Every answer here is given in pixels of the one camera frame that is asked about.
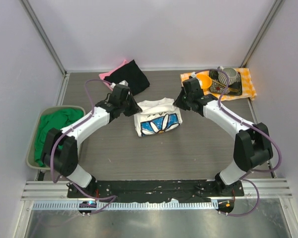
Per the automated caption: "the white flower print t-shirt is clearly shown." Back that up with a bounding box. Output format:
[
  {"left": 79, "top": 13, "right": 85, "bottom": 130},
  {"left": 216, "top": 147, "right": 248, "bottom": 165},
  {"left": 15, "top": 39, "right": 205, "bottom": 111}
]
[{"left": 134, "top": 98, "right": 183, "bottom": 137}]

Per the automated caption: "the grey plastic tray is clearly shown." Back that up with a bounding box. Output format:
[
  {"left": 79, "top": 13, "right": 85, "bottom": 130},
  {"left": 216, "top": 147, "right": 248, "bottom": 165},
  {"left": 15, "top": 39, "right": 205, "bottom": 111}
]
[{"left": 25, "top": 105, "right": 86, "bottom": 171}]

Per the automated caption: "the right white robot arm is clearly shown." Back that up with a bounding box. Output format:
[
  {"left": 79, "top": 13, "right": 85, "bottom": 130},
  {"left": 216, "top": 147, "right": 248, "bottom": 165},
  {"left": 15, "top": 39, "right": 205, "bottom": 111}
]
[{"left": 173, "top": 78, "right": 273, "bottom": 194}]

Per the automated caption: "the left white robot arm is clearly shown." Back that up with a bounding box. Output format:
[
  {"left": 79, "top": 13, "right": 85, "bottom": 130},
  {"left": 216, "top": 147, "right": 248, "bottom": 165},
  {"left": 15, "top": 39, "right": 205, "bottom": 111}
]
[{"left": 41, "top": 84, "right": 142, "bottom": 188}]

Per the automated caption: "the orange bowl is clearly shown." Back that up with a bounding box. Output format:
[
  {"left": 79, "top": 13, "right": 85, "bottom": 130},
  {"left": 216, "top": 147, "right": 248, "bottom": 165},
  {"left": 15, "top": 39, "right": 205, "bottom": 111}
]
[{"left": 197, "top": 74, "right": 212, "bottom": 90}]

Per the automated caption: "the black patterned plate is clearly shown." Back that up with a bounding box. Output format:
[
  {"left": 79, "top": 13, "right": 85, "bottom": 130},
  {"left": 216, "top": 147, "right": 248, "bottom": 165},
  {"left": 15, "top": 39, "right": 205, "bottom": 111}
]
[{"left": 209, "top": 70, "right": 242, "bottom": 96}]

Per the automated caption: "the folded pink t-shirt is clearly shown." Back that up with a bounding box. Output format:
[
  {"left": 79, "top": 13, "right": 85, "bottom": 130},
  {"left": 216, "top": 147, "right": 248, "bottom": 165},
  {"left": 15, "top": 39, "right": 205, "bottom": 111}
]
[{"left": 98, "top": 59, "right": 128, "bottom": 90}]

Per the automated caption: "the folded black t-shirt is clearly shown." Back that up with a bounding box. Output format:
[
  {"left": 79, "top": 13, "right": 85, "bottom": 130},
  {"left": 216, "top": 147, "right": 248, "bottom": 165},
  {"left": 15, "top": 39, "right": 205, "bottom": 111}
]
[{"left": 104, "top": 60, "right": 150, "bottom": 96}]

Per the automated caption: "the striped grey cup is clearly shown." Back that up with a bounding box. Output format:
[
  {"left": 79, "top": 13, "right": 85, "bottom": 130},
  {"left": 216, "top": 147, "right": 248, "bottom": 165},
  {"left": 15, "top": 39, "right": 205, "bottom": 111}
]
[{"left": 218, "top": 66, "right": 241, "bottom": 85}]

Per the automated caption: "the orange checkered cloth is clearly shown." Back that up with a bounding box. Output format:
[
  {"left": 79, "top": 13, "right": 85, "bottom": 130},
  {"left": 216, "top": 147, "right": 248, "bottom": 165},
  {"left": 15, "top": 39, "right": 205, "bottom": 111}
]
[{"left": 180, "top": 67, "right": 257, "bottom": 102}]

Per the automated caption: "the green t-shirt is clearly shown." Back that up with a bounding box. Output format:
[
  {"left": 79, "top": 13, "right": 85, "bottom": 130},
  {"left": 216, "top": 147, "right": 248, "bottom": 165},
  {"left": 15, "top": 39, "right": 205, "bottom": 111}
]
[{"left": 34, "top": 106, "right": 85, "bottom": 167}]

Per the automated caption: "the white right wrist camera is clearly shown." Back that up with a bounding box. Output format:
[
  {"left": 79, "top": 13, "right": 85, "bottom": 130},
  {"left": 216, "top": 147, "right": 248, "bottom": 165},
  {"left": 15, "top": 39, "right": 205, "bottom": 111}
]
[{"left": 190, "top": 72, "right": 203, "bottom": 88}]

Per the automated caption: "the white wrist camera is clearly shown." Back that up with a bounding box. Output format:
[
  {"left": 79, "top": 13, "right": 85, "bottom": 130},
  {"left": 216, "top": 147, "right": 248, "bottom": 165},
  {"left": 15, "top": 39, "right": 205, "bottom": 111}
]
[
  {"left": 110, "top": 80, "right": 129, "bottom": 91},
  {"left": 190, "top": 72, "right": 203, "bottom": 88}
]

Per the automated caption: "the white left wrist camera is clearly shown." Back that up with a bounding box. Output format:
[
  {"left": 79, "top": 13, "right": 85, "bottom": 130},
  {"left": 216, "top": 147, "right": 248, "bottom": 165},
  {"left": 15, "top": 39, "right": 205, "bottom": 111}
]
[{"left": 110, "top": 80, "right": 129, "bottom": 91}]

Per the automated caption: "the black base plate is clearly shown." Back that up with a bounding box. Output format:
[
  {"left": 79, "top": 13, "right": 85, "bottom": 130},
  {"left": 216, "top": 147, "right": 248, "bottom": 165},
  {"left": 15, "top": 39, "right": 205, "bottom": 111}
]
[{"left": 67, "top": 179, "right": 244, "bottom": 203}]

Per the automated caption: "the slotted cable duct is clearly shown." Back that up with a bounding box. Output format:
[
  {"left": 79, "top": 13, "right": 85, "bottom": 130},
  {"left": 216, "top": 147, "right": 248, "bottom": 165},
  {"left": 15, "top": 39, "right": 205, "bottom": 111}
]
[{"left": 32, "top": 199, "right": 218, "bottom": 211}]

